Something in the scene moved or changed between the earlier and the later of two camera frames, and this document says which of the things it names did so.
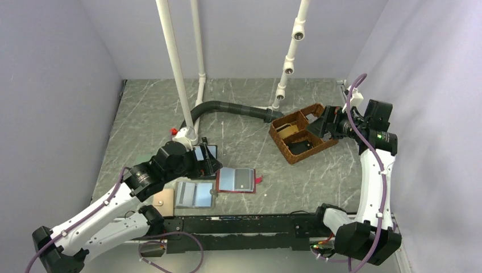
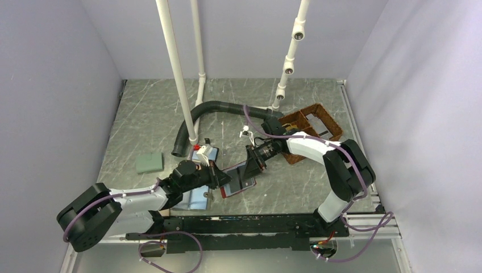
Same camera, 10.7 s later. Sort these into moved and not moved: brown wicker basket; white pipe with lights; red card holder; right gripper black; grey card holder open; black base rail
Moved: red card holder; right gripper black
Not moved: black base rail; grey card holder open; white pipe with lights; brown wicker basket
